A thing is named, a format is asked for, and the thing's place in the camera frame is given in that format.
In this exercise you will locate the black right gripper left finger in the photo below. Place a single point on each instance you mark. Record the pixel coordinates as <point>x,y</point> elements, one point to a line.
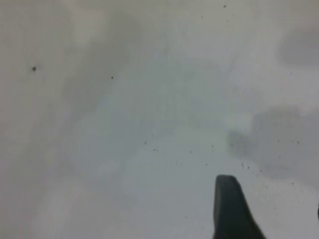
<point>231,211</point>

